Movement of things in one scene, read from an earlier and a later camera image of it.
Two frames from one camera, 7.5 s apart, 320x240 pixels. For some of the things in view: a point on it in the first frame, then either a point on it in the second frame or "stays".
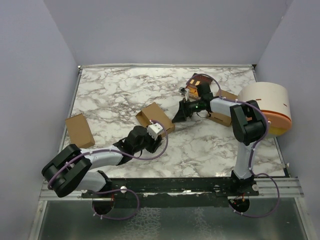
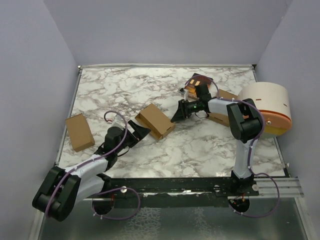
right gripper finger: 184,111 stays
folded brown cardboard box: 220,111 stays
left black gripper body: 150,144 to 129,140
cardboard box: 153,112 stays
